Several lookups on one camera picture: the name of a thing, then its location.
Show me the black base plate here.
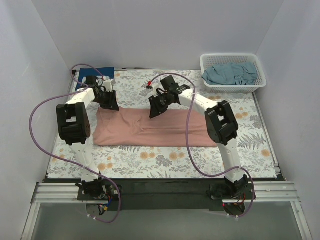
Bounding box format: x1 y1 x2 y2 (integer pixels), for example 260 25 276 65
76 178 256 215

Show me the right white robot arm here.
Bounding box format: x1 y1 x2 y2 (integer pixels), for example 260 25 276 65
147 73 249 199

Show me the white plastic laundry basket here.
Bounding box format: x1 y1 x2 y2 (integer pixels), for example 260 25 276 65
200 53 267 94

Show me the aluminium frame rail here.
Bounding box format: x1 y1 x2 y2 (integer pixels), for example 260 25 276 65
21 181 312 240

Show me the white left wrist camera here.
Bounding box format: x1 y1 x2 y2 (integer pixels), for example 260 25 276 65
102 79 116 92

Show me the pink t shirt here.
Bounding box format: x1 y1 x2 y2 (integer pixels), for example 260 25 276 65
93 108 216 147

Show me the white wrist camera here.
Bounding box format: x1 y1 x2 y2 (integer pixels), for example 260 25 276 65
146 81 161 97
102 79 116 92

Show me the floral patterned table cloth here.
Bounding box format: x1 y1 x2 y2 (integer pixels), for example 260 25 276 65
45 69 277 179

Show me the blue grey t shirt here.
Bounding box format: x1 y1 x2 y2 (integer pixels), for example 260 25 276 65
202 62 258 86

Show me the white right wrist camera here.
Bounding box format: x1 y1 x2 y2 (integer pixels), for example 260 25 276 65
146 81 161 97

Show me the folded navy printed t shirt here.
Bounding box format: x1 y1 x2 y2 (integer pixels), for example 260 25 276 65
78 67 115 83

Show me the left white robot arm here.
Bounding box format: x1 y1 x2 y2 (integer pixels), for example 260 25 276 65
56 75 120 200

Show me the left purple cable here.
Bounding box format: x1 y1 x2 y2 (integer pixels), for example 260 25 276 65
28 63 122 223

